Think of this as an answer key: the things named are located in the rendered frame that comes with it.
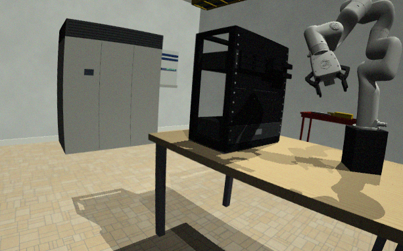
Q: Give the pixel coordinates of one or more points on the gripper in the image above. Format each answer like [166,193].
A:
[324,68]

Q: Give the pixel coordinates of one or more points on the black server rack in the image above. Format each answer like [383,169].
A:
[245,122]

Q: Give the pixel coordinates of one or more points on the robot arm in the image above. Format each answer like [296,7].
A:
[384,53]

